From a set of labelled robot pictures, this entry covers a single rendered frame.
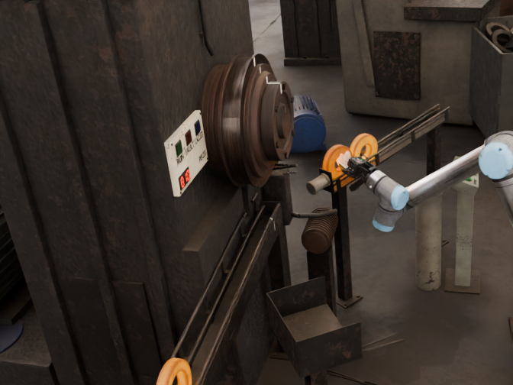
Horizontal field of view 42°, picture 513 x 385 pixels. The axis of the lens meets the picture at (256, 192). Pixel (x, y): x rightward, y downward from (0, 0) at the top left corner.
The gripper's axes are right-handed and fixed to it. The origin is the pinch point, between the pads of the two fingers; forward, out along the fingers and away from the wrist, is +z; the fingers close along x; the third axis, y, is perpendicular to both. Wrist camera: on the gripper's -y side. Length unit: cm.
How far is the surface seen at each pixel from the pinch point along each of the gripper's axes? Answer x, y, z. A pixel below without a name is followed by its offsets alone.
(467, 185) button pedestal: -37, -4, -42
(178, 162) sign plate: 92, 49, -15
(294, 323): 77, 3, -57
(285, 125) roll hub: 45, 42, -11
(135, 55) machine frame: 98, 82, -4
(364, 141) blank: -14.8, 3.5, -1.0
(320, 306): 65, 3, -57
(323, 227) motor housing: 20.0, -18.1, -15.1
